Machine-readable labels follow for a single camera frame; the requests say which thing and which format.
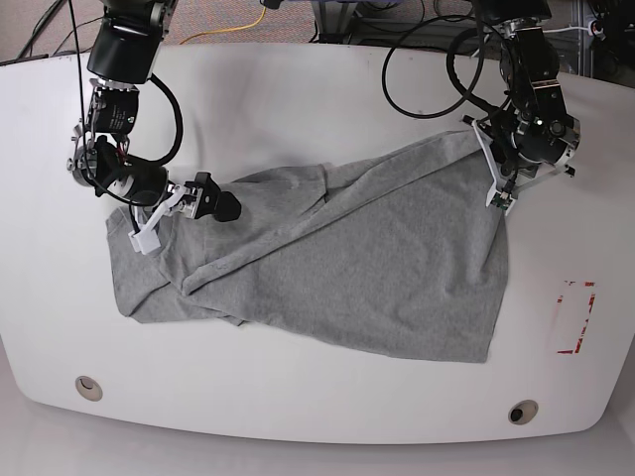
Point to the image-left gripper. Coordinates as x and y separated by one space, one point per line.
195 199

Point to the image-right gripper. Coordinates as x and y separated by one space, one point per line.
532 153

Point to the grey t-shirt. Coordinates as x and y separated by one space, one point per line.
398 255

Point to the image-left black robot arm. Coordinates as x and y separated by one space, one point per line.
121 59

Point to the red tape rectangle marking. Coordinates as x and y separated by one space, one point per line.
572 315

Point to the left table grommet hole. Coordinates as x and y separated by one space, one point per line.
88 388

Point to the table grommet hole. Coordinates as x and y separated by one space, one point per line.
523 412
88 388

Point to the right table grommet hole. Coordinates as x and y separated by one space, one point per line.
523 412

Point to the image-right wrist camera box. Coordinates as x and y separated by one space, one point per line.
502 200

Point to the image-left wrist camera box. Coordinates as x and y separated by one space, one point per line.
144 242

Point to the aluminium frame stand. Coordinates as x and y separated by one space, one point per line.
381 23

